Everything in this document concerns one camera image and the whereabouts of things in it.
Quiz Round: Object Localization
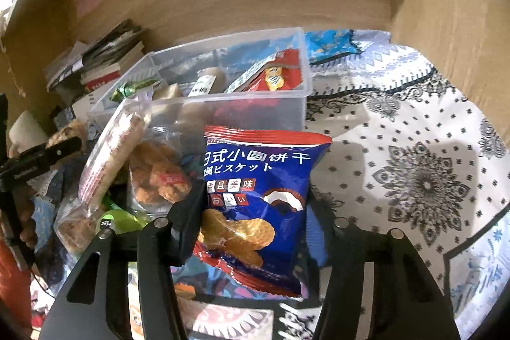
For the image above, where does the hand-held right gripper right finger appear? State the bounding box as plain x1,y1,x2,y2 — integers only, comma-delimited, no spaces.
307,200,460,340

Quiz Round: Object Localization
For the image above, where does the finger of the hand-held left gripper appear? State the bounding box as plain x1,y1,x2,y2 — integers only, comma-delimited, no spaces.
16,136,83,177

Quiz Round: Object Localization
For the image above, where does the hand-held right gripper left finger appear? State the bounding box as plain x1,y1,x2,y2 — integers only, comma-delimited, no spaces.
40,180,206,340

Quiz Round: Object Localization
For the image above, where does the blue biscuit packet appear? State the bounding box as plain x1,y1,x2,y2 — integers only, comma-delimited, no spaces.
192,125,333,299

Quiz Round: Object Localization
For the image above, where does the large clear plastic bin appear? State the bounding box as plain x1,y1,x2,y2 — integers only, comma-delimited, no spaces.
88,27,313,135

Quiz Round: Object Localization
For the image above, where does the clear bag of fried snacks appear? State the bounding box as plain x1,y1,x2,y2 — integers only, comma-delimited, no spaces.
127,125,197,214

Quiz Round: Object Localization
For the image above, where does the clear bag of brown snacks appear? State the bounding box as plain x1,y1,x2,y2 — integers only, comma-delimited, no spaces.
54,200,105,258

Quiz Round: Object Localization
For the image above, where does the white paper roll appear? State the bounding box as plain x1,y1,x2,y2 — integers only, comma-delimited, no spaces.
9,111,49,150

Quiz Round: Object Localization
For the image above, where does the long red white snack packet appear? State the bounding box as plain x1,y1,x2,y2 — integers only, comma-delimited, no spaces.
77,111,146,210

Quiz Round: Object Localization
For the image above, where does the green round snack packet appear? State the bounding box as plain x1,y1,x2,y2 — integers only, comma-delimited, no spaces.
98,205,149,234

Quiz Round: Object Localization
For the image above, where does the green snack wrapper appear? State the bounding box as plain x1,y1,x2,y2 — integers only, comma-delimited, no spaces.
111,79,160,102

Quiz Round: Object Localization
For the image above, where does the stack of books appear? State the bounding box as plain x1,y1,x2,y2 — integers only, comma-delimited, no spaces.
45,19,146,93

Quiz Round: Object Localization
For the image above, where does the printed blanket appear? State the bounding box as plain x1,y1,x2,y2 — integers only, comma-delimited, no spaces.
28,28,510,340

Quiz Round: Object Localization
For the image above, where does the blue patterned snack packet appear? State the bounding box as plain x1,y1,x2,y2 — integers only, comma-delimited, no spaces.
305,30,364,65

